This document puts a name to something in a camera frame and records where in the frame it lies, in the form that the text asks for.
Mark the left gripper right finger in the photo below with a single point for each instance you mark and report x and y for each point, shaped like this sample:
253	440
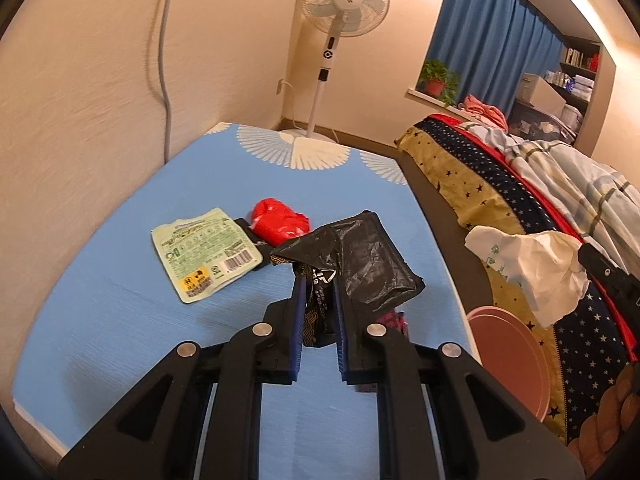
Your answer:
441	415

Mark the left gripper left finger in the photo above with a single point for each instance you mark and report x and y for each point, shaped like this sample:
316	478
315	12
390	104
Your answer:
196	414

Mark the white paper bag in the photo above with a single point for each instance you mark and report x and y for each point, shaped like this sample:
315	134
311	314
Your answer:
545	265

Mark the pink plastic trash basin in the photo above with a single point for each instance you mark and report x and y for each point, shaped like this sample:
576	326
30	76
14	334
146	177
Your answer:
510	353

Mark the dark pink-lettered wrapper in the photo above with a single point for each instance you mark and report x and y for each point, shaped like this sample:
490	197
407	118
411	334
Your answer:
395	320

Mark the green snack wrapper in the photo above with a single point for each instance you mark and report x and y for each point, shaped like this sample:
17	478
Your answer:
204	254

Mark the black plastic bag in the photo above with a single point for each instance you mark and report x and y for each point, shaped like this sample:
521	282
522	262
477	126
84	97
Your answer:
358	253

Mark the small red plastic bag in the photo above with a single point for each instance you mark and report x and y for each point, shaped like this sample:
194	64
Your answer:
276	223

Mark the small black wrapper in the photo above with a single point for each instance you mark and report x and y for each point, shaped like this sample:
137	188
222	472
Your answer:
263	247

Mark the person's right hand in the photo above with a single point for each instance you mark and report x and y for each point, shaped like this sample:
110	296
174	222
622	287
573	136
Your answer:
619	407

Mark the navy star bed sheet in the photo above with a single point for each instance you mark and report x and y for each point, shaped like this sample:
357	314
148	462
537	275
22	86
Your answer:
587	349

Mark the plaid light blue quilt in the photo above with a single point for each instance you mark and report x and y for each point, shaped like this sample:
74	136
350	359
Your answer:
598	202

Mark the blue patterned table cloth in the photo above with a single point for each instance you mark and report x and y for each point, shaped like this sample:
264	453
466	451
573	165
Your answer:
120	306

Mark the white plastic jar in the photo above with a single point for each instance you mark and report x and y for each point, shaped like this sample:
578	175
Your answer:
571	117

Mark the wooden bookshelf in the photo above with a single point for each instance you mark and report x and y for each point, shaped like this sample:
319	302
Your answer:
584	78

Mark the pink folded clothes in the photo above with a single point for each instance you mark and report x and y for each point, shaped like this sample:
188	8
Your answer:
484	112

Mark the cardboard box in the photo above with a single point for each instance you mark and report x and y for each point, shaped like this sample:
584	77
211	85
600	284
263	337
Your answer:
534	91

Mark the potted green plant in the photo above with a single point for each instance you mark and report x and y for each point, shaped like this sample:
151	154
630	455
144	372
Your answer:
437	81

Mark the blue curtain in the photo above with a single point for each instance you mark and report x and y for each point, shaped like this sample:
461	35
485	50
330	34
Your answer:
490	44

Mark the white standing fan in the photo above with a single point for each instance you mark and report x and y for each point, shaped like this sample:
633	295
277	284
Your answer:
337	19

